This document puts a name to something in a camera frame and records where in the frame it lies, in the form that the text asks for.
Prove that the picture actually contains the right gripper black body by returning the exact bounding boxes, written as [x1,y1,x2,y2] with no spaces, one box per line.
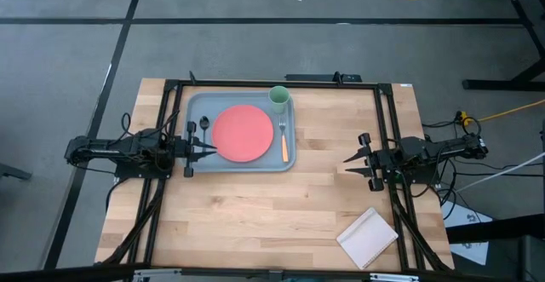
[357,132,389,193]

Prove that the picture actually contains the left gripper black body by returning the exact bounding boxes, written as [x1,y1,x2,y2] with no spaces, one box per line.
[171,120,198,178]

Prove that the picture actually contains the black spoon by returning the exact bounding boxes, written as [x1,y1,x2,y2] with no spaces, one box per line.
[198,115,211,147]

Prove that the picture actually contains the pink round plate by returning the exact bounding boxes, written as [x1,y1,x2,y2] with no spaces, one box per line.
[210,104,275,164]

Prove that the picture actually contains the orange-handled metal fork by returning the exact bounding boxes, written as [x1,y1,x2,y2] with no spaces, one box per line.
[278,117,290,164]

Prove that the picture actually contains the pale green plastic cup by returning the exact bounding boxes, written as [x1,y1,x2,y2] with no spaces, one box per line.
[267,84,292,115]

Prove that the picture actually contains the grey plastic tray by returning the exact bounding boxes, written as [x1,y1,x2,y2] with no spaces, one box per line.
[181,90,297,174]

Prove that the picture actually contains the white printed paper sheet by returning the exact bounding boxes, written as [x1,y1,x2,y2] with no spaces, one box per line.
[439,199,494,267]

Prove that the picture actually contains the black table leg stand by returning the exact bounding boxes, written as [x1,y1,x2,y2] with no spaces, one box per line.
[427,0,545,93]

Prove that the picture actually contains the black aluminium table frame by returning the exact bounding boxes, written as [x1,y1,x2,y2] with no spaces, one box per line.
[100,70,456,275]

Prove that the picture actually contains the white cable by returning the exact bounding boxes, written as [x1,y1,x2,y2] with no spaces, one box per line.
[454,151,545,194]

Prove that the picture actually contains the yellow cable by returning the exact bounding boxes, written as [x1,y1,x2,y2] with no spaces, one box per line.
[456,98,545,126]

